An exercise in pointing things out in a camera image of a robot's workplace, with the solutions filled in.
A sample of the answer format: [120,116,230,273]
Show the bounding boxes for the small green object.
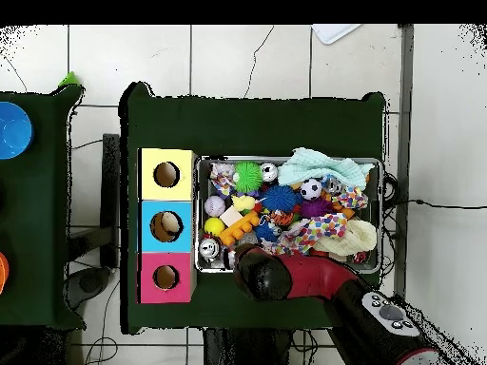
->
[57,70,80,87]

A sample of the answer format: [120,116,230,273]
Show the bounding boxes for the black and white soccer ball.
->
[300,178,324,202]

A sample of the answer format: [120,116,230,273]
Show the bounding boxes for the black cable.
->
[383,198,487,211]

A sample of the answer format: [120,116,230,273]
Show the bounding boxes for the mint green cloth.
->
[277,146,376,190]

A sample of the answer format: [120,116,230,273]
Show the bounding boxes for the purple spiky ball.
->
[300,198,335,220]

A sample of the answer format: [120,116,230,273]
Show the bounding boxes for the yellow ball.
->
[204,217,226,238]

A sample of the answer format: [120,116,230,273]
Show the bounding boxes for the cream knitted cloth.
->
[313,219,379,258]

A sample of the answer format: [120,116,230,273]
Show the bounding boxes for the wooden box with three holes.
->
[137,147,198,304]

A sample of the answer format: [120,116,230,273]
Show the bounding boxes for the white tray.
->
[310,24,362,46]

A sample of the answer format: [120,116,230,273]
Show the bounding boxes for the green spiky ball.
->
[232,161,264,194]

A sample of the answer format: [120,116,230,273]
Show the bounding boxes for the polka dot cloth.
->
[262,212,350,257]

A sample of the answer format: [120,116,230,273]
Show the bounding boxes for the silver can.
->
[238,231,261,247]

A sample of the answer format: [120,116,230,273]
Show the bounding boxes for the orange toy brick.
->
[218,209,262,248]

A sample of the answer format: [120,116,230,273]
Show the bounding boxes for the white baseball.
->
[204,195,227,219]

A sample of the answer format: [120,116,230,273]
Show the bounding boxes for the orange bowl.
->
[0,251,10,297]

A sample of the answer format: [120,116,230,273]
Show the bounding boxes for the shallow clear mesh bin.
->
[194,154,384,275]

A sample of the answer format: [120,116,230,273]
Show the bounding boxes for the blue spiky ball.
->
[261,184,299,213]

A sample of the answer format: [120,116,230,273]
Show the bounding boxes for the blue bowl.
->
[0,101,35,161]

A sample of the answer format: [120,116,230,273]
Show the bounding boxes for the dark green side tablecloth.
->
[0,84,87,331]

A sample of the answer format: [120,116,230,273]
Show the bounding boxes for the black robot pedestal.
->
[203,327,295,365]

